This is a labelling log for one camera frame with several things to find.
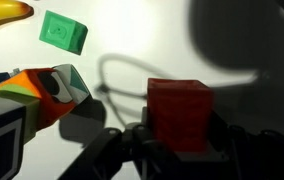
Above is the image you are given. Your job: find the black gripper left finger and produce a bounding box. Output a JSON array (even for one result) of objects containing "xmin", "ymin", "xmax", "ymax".
[{"xmin": 57, "ymin": 106, "xmax": 170, "ymax": 180}]

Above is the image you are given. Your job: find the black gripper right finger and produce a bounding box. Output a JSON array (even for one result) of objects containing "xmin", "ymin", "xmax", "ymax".
[{"xmin": 173, "ymin": 113, "xmax": 284, "ymax": 180}]

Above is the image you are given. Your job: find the orange block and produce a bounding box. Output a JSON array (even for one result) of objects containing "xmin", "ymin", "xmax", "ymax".
[{"xmin": 146, "ymin": 77, "xmax": 215, "ymax": 153}]

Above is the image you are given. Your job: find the green and yellow stacked block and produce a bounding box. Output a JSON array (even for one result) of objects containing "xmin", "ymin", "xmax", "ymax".
[{"xmin": 0, "ymin": 69, "xmax": 44, "ymax": 145}]

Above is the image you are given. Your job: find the orange patterned cube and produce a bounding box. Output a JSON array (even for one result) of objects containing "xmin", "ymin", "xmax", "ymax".
[{"xmin": 25, "ymin": 63, "xmax": 92, "ymax": 131}]

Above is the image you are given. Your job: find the black and white patterned cube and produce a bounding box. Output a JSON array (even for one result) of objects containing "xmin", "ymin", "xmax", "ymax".
[{"xmin": 0, "ymin": 94, "xmax": 27, "ymax": 180}]

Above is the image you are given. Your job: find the yellow banana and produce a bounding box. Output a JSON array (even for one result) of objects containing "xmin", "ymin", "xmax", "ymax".
[{"xmin": 0, "ymin": 0, "xmax": 35, "ymax": 38}]

